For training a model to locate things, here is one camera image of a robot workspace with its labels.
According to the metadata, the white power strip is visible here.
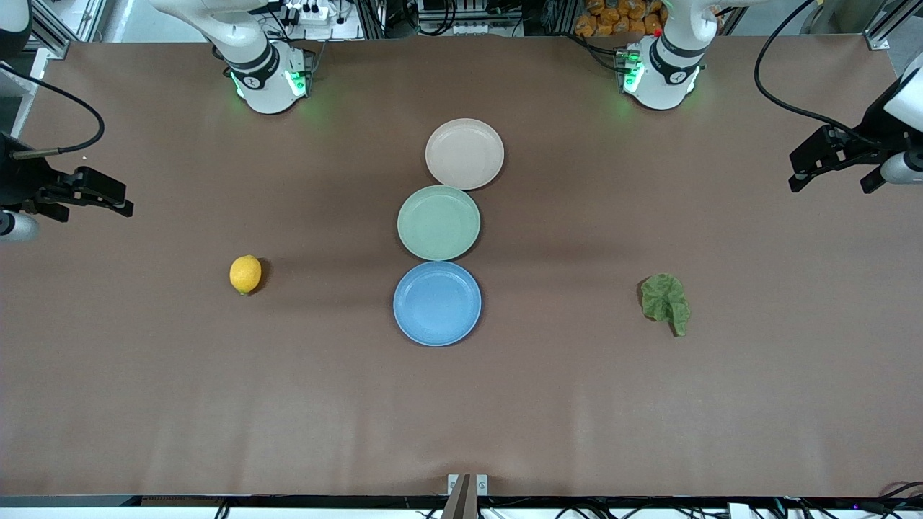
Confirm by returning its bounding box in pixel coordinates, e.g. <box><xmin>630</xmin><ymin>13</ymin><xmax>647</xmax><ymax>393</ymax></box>
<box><xmin>285</xmin><ymin>2</ymin><xmax>332</xmax><ymax>23</ymax></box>

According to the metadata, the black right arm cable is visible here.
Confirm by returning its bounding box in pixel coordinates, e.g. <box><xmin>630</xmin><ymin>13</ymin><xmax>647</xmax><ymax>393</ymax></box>
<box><xmin>0</xmin><ymin>62</ymin><xmax>106</xmax><ymax>158</ymax></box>

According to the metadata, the bag of orange items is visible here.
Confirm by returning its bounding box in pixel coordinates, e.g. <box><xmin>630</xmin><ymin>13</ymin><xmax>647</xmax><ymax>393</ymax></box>
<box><xmin>575</xmin><ymin>0</ymin><xmax>664</xmax><ymax>37</ymax></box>

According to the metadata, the beige plate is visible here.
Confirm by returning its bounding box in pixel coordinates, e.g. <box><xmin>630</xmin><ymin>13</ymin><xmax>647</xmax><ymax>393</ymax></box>
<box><xmin>425</xmin><ymin>118</ymin><xmax>505</xmax><ymax>191</ymax></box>

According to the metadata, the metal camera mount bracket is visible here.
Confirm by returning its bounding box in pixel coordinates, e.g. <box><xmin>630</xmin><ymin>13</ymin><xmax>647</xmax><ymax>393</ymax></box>
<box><xmin>441</xmin><ymin>474</ymin><xmax>489</xmax><ymax>519</ymax></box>

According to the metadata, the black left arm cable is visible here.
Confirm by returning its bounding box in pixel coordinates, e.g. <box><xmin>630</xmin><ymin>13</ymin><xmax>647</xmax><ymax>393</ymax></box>
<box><xmin>754</xmin><ymin>0</ymin><xmax>889</xmax><ymax>149</ymax></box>

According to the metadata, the yellow lemon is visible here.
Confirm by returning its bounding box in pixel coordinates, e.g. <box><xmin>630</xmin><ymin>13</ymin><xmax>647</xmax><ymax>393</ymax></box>
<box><xmin>229</xmin><ymin>254</ymin><xmax>262</xmax><ymax>296</ymax></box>

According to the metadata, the green lettuce leaf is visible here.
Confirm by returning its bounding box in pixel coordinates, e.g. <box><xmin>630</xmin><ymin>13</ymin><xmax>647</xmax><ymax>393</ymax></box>
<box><xmin>640</xmin><ymin>272</ymin><xmax>692</xmax><ymax>337</ymax></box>

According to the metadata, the blue plate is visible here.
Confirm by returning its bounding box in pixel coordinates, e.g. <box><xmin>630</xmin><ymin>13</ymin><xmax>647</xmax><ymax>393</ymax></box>
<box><xmin>393</xmin><ymin>261</ymin><xmax>482</xmax><ymax>347</ymax></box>

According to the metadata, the mint green plate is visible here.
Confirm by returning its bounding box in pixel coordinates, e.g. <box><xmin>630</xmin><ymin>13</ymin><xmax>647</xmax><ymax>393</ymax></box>
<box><xmin>397</xmin><ymin>185</ymin><xmax>482</xmax><ymax>262</ymax></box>

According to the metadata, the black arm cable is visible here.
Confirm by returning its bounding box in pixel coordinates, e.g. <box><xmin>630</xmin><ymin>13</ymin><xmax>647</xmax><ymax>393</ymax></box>
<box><xmin>754</xmin><ymin>0</ymin><xmax>889</xmax><ymax>149</ymax></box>
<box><xmin>0</xmin><ymin>62</ymin><xmax>106</xmax><ymax>158</ymax></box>

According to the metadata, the aluminium frame profile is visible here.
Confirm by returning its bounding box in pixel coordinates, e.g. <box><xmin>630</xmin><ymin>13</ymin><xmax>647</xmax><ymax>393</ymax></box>
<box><xmin>862</xmin><ymin>0</ymin><xmax>911</xmax><ymax>51</ymax></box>
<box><xmin>27</xmin><ymin>0</ymin><xmax>74</xmax><ymax>60</ymax></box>

